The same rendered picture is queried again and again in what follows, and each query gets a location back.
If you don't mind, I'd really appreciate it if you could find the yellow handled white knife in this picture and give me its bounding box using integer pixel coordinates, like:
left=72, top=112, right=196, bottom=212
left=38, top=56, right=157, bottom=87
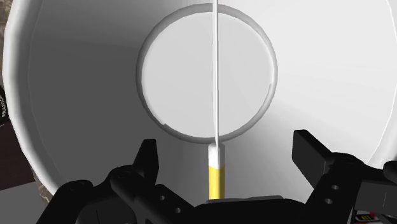
left=207, top=0, right=226, bottom=200

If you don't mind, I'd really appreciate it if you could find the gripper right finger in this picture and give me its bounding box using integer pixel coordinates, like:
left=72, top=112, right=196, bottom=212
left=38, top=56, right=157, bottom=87
left=292, top=129, right=397, bottom=224

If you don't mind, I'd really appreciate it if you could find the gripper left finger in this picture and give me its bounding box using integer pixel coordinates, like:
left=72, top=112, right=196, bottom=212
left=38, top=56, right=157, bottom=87
left=35, top=138, right=199, bottom=224

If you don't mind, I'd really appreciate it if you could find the large white bowl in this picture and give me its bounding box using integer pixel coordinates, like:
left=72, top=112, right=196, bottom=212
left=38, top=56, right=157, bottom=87
left=1, top=0, right=397, bottom=206

